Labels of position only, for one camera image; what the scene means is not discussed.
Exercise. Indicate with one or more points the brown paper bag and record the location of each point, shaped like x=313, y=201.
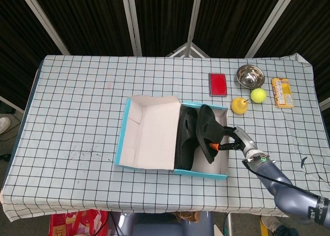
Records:
x=187, y=216

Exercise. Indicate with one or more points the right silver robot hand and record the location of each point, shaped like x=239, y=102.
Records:
x=245, y=142

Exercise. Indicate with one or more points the black rubber slipper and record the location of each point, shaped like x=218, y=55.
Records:
x=185, y=143
x=208, y=127

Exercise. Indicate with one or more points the light blue shoe box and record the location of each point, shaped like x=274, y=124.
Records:
x=152, y=135

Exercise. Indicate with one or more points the blue-grey chair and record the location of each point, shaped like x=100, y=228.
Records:
x=159, y=227

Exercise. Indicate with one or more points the checked light blue tablecloth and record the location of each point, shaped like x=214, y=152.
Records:
x=77, y=117

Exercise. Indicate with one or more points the steel bowl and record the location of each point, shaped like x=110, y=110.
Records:
x=250, y=76

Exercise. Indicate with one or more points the yellow-green tennis ball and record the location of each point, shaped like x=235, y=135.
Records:
x=258, y=95

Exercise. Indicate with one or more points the yellow snack packet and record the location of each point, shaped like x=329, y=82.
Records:
x=282, y=93

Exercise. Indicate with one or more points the white screen frame post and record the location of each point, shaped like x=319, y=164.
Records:
x=268, y=23
x=194, y=19
x=132, y=22
x=42, y=18

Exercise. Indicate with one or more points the red stamp pad case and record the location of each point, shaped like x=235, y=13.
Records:
x=218, y=84

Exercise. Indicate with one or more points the white triangular screen foot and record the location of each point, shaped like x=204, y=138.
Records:
x=189, y=49

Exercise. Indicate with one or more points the red patterned bag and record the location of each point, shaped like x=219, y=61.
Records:
x=77, y=223

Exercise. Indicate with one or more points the yellow pear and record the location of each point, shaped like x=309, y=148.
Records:
x=239, y=105

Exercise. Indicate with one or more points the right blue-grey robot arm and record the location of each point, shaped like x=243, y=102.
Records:
x=283, y=194

